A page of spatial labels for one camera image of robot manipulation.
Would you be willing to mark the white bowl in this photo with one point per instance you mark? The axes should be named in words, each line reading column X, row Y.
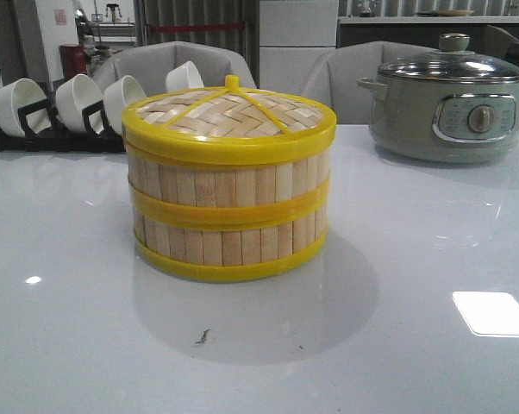
column 71, row 97
column 18, row 94
column 118, row 96
column 183, row 77

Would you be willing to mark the white refrigerator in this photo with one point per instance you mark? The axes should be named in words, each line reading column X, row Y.
column 292, row 35

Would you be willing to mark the dark kitchen counter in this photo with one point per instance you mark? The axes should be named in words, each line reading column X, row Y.
column 422, row 31

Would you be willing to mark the right grey chair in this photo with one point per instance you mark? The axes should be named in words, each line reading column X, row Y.
column 333, row 79

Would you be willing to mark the black dish rack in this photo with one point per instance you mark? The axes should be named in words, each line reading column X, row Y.
column 99, row 137

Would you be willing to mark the woven bamboo steamer lid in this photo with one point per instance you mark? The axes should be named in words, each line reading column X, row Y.
column 227, row 125

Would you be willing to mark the bamboo steamer tray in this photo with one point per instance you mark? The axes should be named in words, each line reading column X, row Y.
column 229, row 197
column 231, row 256

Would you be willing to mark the red barrier belt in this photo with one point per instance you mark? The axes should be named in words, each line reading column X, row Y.
column 219, row 27

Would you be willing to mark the green electric cooking pot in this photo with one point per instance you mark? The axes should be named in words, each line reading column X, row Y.
column 450, row 105

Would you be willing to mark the red box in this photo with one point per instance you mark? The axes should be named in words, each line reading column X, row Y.
column 72, row 60

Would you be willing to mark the yellow plate on counter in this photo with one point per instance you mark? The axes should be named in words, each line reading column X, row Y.
column 452, row 12

